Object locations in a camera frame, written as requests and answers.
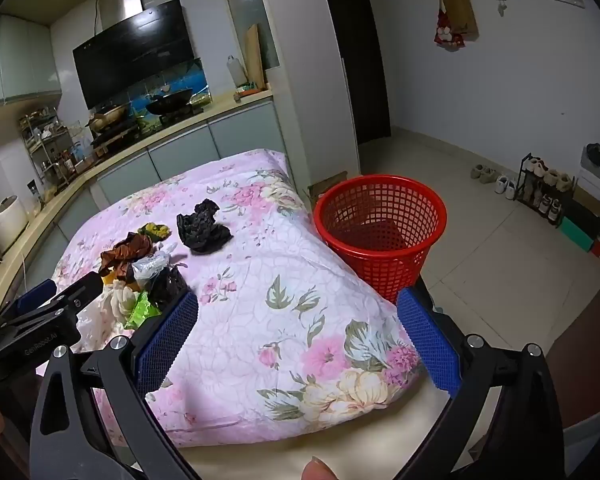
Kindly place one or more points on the gas stove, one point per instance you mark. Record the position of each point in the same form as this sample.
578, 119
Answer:
125, 136

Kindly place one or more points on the black shoe rack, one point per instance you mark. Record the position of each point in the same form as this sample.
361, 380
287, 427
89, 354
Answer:
521, 180

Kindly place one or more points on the crumpled brown wrapper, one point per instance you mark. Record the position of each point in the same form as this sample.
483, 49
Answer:
127, 252

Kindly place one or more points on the clear plastic bag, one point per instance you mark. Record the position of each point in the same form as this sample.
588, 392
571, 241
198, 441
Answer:
150, 267

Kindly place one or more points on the person's right hand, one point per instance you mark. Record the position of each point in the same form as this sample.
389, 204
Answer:
320, 469

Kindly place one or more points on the stack of shoe boxes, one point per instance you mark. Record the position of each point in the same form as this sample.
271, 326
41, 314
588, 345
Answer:
590, 210

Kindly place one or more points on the crumpled black plastic bag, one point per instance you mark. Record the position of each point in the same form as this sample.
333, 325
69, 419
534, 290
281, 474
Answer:
200, 230

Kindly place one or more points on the golden frying pan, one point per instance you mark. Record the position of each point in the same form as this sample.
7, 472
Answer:
107, 117

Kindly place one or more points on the white shoe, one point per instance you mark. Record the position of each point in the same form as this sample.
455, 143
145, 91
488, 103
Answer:
501, 184
511, 187

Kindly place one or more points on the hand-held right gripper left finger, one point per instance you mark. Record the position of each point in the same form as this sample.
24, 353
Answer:
167, 345

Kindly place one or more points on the cardboard box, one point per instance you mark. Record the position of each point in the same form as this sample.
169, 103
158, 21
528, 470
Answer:
325, 185

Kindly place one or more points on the green yellow knitted scrubber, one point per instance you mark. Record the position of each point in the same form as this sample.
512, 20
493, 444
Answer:
155, 231

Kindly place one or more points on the white rice cooker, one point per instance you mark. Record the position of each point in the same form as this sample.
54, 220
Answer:
5, 220

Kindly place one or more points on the wooden cutting board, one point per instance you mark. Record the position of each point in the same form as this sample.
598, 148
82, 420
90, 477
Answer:
254, 60

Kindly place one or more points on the red mesh plastic basket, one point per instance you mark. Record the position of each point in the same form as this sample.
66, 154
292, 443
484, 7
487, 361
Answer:
420, 195

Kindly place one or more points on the green wrapper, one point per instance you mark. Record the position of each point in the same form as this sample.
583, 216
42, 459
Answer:
142, 312

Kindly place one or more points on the metal spice rack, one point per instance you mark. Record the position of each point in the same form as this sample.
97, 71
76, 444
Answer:
45, 150

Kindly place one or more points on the black wok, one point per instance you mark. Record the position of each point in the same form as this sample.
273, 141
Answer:
170, 100

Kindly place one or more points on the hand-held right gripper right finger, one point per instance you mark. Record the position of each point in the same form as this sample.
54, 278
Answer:
427, 345

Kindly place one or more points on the white plastic bottle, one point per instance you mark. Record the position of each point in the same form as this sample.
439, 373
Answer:
236, 72

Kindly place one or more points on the beige shoe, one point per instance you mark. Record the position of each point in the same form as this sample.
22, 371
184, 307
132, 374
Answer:
477, 172
491, 175

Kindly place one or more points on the pair of black shoes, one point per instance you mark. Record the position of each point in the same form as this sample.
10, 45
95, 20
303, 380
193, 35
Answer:
599, 156

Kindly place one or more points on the white tissue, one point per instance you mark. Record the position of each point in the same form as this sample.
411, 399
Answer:
120, 300

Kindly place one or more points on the small dark plastic bag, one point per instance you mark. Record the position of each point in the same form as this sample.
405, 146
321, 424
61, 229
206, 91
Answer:
167, 285

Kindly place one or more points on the wall cabinets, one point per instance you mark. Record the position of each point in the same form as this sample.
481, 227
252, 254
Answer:
20, 60

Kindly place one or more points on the dark door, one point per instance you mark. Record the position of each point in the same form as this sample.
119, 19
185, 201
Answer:
360, 60

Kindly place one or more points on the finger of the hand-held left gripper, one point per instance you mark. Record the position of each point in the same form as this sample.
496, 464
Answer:
37, 292
80, 287

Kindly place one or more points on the black range hood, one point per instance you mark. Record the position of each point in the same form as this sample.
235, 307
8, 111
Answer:
130, 55

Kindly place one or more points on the pink floral blanket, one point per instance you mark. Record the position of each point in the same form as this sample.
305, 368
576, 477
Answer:
260, 280

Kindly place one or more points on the kitchen counter with cabinets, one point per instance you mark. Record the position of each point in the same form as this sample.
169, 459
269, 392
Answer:
180, 155

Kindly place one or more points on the red patterned hanging bag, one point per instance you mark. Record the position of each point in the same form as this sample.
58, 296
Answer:
447, 36

